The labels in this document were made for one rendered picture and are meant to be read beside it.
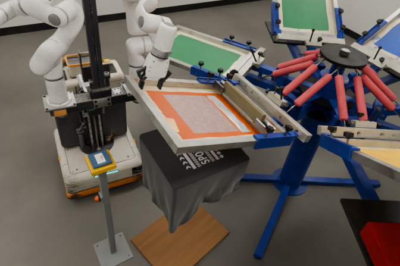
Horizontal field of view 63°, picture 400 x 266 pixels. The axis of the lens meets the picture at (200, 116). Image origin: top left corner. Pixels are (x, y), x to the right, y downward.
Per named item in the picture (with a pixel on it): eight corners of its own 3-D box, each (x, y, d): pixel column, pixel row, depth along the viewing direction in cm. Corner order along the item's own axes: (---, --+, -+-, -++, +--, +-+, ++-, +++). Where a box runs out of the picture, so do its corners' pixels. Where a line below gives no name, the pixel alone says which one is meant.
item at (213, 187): (174, 234, 189) (178, 188, 162) (171, 228, 192) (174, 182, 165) (236, 203, 210) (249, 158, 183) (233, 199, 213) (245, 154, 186)
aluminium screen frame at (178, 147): (175, 154, 133) (178, 147, 131) (122, 81, 170) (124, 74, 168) (290, 142, 183) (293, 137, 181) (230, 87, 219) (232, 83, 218)
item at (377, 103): (327, 153, 195) (334, 139, 188) (247, 85, 245) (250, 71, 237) (403, 117, 233) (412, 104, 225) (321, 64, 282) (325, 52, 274)
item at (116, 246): (103, 272, 220) (85, 182, 159) (93, 244, 233) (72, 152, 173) (133, 257, 230) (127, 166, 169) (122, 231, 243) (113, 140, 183)
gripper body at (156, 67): (166, 49, 140) (159, 72, 145) (146, 47, 133) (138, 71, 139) (175, 57, 135) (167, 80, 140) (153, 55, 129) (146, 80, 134)
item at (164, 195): (170, 235, 189) (174, 190, 161) (139, 181, 217) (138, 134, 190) (175, 233, 190) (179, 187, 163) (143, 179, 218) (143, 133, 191)
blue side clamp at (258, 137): (254, 149, 164) (260, 138, 160) (247, 143, 167) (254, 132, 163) (290, 145, 182) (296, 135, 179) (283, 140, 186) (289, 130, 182)
